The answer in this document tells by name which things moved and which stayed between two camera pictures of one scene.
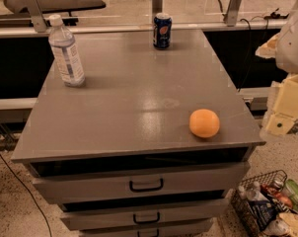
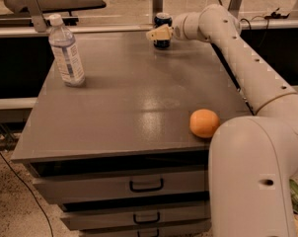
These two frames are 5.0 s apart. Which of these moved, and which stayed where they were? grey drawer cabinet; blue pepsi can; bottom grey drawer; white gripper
Moved: white gripper
Stayed: grey drawer cabinet; blue pepsi can; bottom grey drawer
